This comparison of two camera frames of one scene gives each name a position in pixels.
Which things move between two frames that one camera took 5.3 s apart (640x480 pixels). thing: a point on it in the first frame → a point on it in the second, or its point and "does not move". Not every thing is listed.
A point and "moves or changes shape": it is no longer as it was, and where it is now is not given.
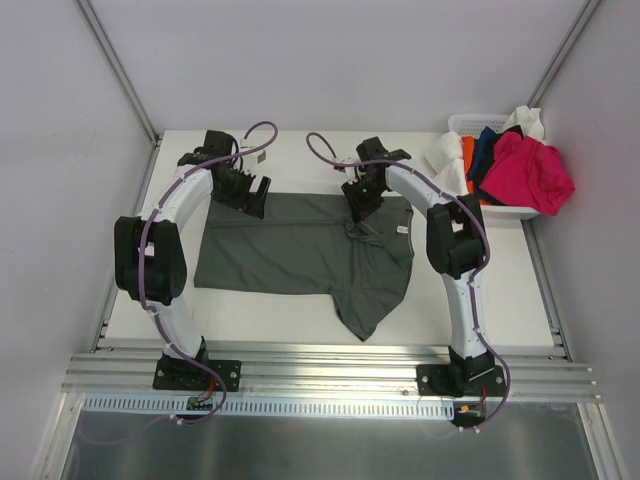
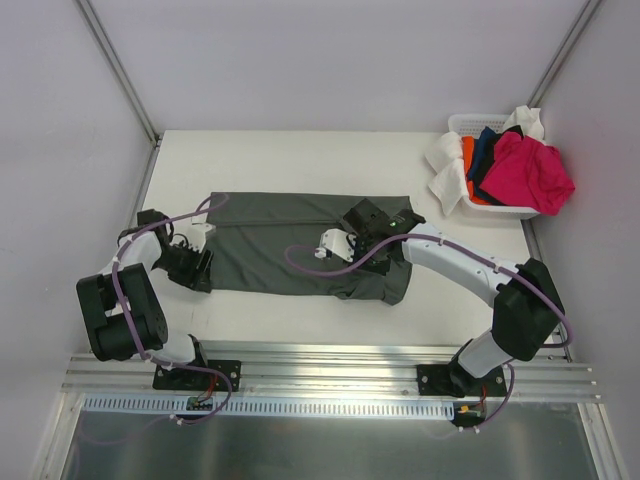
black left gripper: x=245 y=191 → x=195 y=270
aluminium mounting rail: x=325 y=370 does not move
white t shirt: x=530 y=121 does not move
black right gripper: x=361 y=196 → x=364 y=220
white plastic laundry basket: x=468 y=125 does not move
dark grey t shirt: x=308 y=244 moves or changes shape
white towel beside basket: x=445 y=158 does not move
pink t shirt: x=528 y=173 does not move
